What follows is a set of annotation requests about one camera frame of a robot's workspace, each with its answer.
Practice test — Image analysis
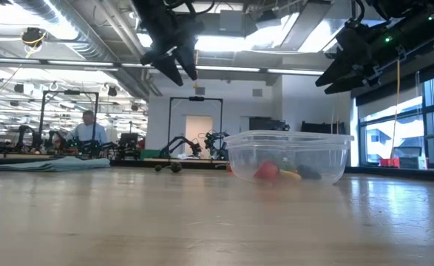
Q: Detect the teal folded cloth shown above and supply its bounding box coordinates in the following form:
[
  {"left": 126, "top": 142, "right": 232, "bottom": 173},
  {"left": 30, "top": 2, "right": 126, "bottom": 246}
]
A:
[{"left": 0, "top": 156, "right": 112, "bottom": 173}]

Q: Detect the round black ceiling device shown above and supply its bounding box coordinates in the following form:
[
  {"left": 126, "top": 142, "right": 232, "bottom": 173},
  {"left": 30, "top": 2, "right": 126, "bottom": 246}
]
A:
[{"left": 20, "top": 27, "right": 47, "bottom": 48}]

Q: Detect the large glass window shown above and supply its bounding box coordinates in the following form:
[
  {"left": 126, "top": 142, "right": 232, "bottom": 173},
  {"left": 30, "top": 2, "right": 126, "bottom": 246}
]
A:
[{"left": 356, "top": 73, "right": 434, "bottom": 167}]

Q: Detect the clear plastic tupperware container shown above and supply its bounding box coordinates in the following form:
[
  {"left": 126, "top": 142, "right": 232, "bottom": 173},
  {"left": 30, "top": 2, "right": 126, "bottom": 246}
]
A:
[{"left": 223, "top": 129, "right": 355, "bottom": 186}]

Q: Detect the black cabinet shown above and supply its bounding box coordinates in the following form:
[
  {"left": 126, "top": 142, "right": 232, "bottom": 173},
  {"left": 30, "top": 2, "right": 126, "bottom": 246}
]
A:
[
  {"left": 300, "top": 120, "right": 350, "bottom": 134},
  {"left": 248, "top": 116, "right": 291, "bottom": 132}
]

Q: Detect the person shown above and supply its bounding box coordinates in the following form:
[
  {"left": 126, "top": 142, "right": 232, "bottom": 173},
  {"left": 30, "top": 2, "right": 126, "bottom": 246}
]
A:
[{"left": 65, "top": 109, "right": 109, "bottom": 146}]

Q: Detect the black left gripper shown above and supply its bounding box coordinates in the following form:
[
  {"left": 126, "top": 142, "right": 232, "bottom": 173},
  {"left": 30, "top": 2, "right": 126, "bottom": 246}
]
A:
[{"left": 138, "top": 13, "right": 206, "bottom": 87}]

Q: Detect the ceiling light strip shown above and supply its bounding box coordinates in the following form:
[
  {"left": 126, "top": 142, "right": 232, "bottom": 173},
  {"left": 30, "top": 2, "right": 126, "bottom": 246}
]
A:
[{"left": 0, "top": 55, "right": 325, "bottom": 77}]

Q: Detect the red bin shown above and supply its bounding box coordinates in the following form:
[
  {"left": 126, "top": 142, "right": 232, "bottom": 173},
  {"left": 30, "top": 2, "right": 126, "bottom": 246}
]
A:
[{"left": 379, "top": 157, "right": 401, "bottom": 168}]

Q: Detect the green box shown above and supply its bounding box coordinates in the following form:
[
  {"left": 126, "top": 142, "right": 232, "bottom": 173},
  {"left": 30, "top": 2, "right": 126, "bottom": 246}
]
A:
[{"left": 140, "top": 149, "right": 163, "bottom": 161}]

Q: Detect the yellow banana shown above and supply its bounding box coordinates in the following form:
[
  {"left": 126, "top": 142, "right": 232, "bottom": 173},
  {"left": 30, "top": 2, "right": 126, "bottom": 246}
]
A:
[{"left": 277, "top": 168, "right": 303, "bottom": 183}]

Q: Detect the black office chair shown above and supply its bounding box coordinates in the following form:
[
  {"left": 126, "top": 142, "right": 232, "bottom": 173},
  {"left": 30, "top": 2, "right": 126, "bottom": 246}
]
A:
[{"left": 118, "top": 132, "right": 140, "bottom": 160}]

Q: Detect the black gantry frame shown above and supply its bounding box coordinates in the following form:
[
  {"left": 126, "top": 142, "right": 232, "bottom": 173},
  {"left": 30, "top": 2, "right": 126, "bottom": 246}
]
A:
[
  {"left": 167, "top": 96, "right": 225, "bottom": 151},
  {"left": 38, "top": 89, "right": 100, "bottom": 149}
]

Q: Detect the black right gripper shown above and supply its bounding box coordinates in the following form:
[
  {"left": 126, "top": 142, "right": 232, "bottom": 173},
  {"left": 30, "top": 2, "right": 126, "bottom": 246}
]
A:
[{"left": 314, "top": 17, "right": 386, "bottom": 96}]

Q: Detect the rectangular metal air duct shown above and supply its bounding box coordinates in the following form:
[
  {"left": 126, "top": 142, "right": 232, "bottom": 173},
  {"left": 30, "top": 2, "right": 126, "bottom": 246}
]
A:
[{"left": 279, "top": 0, "right": 354, "bottom": 53}]

